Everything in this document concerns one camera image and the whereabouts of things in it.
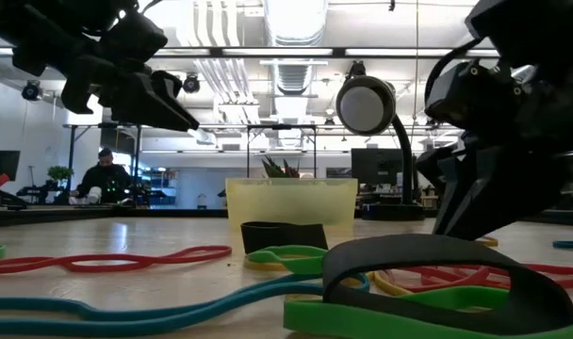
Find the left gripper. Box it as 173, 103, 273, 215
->
12, 27, 201, 132

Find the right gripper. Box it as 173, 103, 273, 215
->
434, 58, 573, 241

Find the black wide rubber band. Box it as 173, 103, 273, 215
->
320, 233, 573, 337
239, 220, 330, 256

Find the red rubber band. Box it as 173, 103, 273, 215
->
0, 244, 234, 276
385, 263, 573, 291

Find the green wide rubber band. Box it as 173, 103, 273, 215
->
282, 285, 573, 339

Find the yellow plastic bin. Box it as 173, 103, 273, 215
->
225, 177, 359, 231

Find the black ceiling spotlight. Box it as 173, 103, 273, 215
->
181, 73, 202, 94
21, 79, 43, 103

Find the black monitor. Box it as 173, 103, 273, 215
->
351, 147, 406, 187
0, 149, 22, 183

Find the black desk lamp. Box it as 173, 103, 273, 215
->
336, 59, 427, 222

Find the person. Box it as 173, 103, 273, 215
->
69, 147, 136, 206

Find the green potted plant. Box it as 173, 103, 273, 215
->
45, 164, 75, 190

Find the potted succulent plant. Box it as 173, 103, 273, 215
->
261, 155, 302, 180

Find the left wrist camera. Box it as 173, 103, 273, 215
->
100, 8, 170, 65

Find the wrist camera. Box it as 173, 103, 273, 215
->
100, 8, 170, 65
424, 58, 540, 138

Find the black workstation frame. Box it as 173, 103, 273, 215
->
61, 121, 145, 208
245, 122, 319, 180

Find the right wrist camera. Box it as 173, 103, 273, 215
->
424, 58, 540, 138

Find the right gripper camera cable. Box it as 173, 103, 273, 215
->
424, 36, 486, 112

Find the silver ventilation duct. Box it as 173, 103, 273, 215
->
261, 0, 330, 98

